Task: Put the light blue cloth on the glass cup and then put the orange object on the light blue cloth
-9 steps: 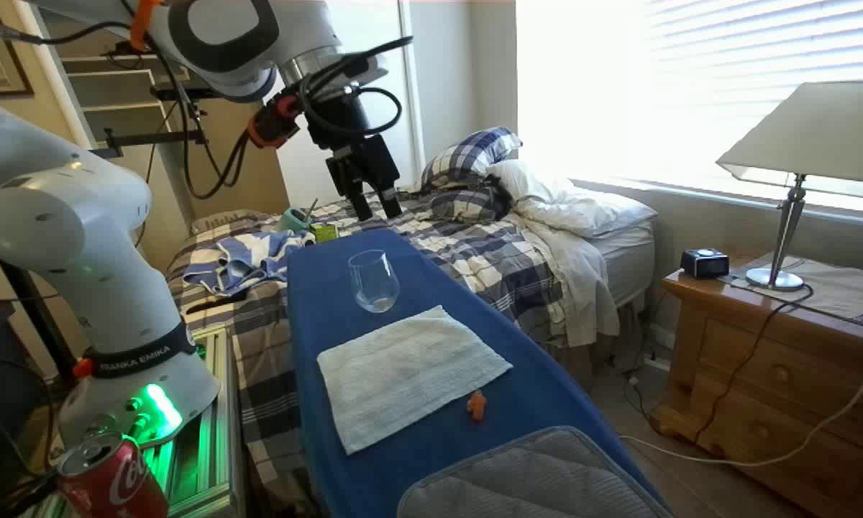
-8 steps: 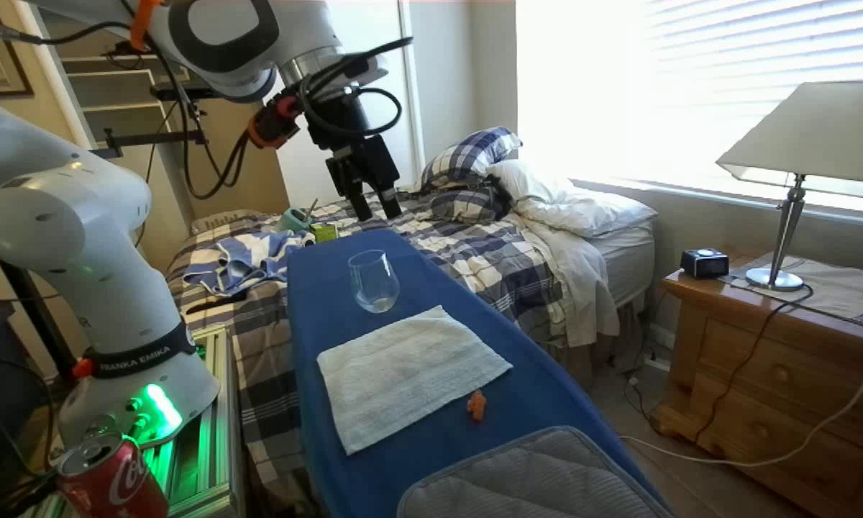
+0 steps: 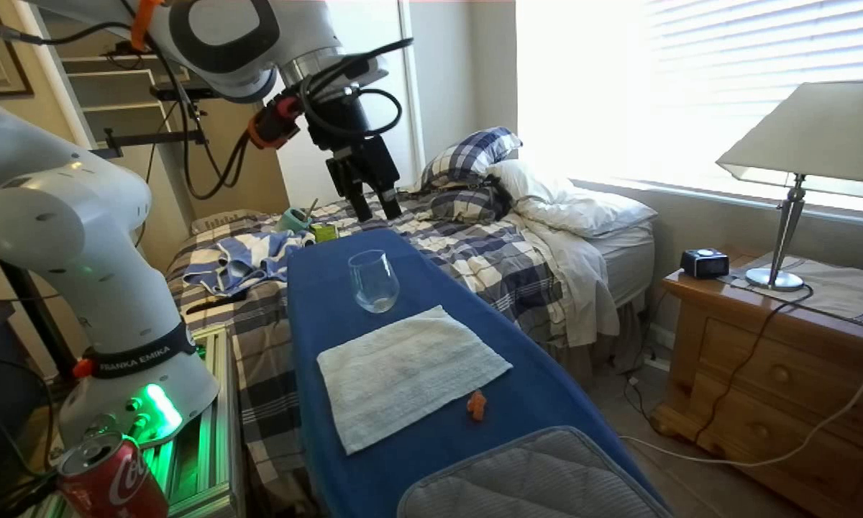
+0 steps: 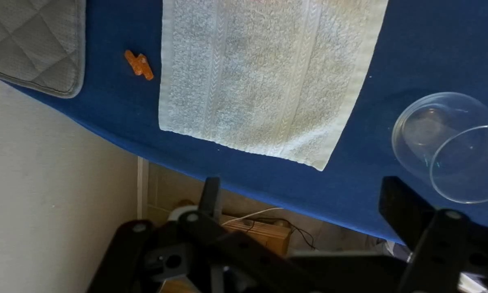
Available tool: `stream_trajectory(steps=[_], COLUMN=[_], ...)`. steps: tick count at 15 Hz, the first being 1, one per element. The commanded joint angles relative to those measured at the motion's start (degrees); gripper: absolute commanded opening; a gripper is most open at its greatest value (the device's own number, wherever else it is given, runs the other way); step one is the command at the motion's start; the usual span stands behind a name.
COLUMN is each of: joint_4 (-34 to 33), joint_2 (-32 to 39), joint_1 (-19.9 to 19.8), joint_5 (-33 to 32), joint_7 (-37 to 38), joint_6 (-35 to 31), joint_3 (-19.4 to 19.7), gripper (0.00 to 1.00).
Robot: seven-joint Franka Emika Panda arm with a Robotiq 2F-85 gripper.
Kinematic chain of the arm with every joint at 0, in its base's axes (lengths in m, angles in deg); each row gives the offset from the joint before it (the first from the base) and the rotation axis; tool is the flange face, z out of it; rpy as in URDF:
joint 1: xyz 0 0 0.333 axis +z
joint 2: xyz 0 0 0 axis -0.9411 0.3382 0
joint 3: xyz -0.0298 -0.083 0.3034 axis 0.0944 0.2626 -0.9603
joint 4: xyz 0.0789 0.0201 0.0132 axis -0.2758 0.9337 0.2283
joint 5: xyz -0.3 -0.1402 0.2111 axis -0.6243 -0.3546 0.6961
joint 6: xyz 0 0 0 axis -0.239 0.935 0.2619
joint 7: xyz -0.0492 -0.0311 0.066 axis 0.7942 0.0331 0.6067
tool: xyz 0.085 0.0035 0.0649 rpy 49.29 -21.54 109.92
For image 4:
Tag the wooden nightstand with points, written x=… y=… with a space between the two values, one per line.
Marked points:
x=266 y=237

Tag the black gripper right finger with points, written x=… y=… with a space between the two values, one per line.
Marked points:
x=450 y=250

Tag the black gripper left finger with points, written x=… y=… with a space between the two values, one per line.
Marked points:
x=212 y=234

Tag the light blue terry cloth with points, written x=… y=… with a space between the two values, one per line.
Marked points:
x=266 y=76

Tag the grey quilted pad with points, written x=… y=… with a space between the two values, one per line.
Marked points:
x=27 y=43

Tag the blue covered ironing board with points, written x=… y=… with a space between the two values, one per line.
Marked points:
x=120 y=104

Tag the small orange plastic object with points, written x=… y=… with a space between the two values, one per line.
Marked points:
x=141 y=66

